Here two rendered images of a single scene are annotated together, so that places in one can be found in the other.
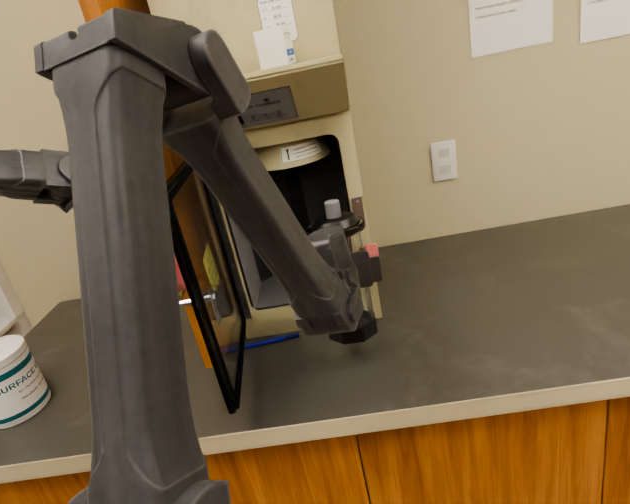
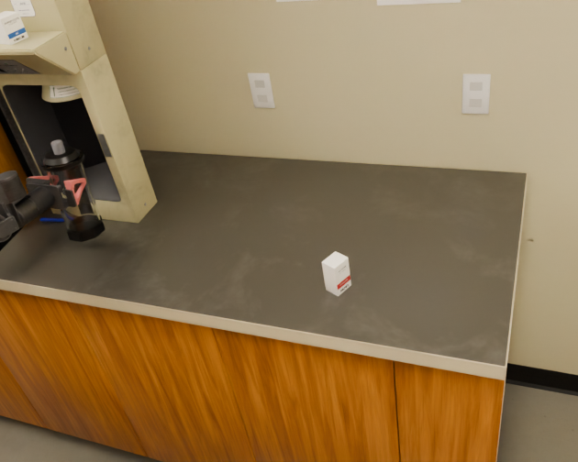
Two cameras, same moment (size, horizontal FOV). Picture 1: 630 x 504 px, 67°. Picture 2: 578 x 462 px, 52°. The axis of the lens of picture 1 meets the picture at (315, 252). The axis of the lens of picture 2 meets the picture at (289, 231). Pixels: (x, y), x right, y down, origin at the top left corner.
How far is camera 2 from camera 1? 115 cm
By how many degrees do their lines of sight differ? 23
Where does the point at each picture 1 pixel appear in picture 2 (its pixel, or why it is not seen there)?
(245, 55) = not seen: hidden behind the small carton
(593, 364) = (199, 300)
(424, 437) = (106, 313)
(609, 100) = (411, 64)
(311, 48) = (46, 24)
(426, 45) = not seen: outside the picture
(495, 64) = (299, 11)
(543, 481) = (190, 366)
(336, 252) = (4, 191)
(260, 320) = not seen: hidden behind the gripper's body
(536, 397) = (151, 310)
